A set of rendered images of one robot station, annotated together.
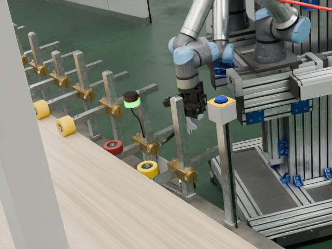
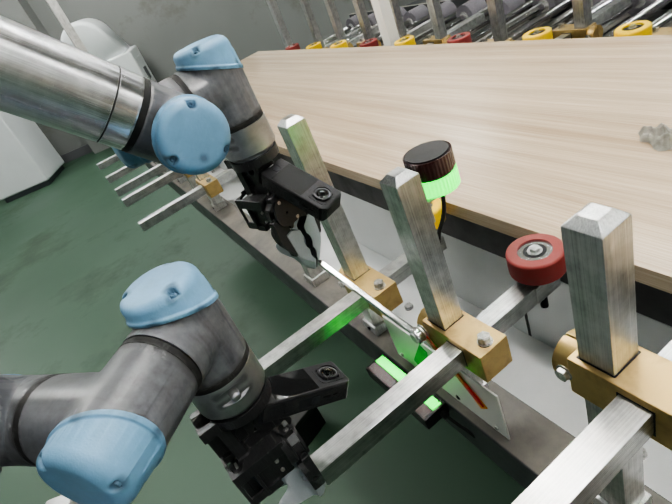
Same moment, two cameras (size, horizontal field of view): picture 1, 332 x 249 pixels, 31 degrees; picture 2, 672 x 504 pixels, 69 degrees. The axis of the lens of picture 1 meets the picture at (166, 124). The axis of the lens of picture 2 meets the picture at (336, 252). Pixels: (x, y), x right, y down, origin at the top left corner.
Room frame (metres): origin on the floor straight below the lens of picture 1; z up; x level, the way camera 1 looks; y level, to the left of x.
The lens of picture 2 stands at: (2.76, 0.11, 1.37)
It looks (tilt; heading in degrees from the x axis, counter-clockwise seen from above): 32 degrees down; 194
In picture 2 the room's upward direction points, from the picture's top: 24 degrees counter-clockwise
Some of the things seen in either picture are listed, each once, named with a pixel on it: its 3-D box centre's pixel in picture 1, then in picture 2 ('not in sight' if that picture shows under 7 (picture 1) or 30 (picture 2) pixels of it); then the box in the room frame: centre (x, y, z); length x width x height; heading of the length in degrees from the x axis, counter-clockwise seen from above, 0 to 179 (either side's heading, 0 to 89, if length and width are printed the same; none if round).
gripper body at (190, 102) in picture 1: (190, 101); (267, 187); (2.10, -0.11, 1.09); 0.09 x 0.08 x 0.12; 53
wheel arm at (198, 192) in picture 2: not in sight; (197, 193); (1.24, -0.62, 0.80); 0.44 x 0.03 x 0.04; 123
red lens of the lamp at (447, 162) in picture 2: (130, 96); (428, 160); (2.20, 0.12, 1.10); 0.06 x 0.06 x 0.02
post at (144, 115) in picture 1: (147, 141); (445, 316); (2.23, 0.09, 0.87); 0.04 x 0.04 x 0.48; 33
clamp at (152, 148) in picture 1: (145, 145); (462, 335); (2.25, 0.10, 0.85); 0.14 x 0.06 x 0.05; 33
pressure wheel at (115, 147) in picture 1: (114, 155); (539, 277); (2.18, 0.23, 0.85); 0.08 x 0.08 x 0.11
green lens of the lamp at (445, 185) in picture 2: (131, 102); (434, 178); (2.20, 0.12, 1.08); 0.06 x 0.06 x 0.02
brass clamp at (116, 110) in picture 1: (111, 107); (633, 385); (2.46, 0.23, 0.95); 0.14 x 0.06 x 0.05; 33
